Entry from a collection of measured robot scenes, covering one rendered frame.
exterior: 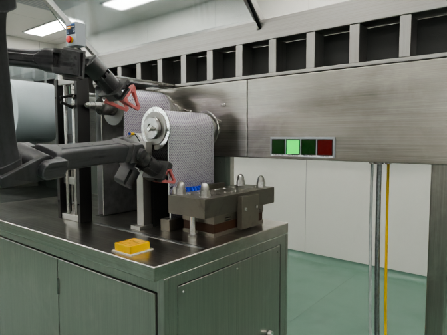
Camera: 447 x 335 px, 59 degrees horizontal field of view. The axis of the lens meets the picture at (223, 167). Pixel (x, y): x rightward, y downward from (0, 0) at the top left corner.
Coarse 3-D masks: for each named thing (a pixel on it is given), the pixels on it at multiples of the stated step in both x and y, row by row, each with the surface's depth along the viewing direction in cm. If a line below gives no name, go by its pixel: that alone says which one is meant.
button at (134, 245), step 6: (126, 240) 113; (132, 240) 113; (138, 240) 113; (120, 246) 109; (126, 246) 108; (132, 246) 108; (138, 246) 109; (144, 246) 111; (126, 252) 108; (132, 252) 108
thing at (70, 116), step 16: (64, 80) 149; (80, 80) 144; (80, 96) 144; (64, 112) 151; (80, 112) 145; (64, 128) 152; (80, 128) 145; (80, 176) 146; (64, 192) 156; (80, 192) 146; (64, 208) 156; (80, 208) 146
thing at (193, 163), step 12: (168, 144) 134; (180, 144) 138; (192, 144) 143; (204, 144) 148; (168, 156) 134; (180, 156) 139; (192, 156) 143; (204, 156) 148; (180, 168) 139; (192, 168) 144; (204, 168) 149; (180, 180) 139; (192, 180) 144; (204, 180) 149; (168, 192) 135
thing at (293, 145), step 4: (288, 140) 141; (292, 140) 140; (296, 140) 139; (288, 144) 141; (292, 144) 140; (296, 144) 139; (288, 148) 141; (292, 148) 140; (296, 148) 139; (288, 152) 141; (292, 152) 140; (296, 152) 139
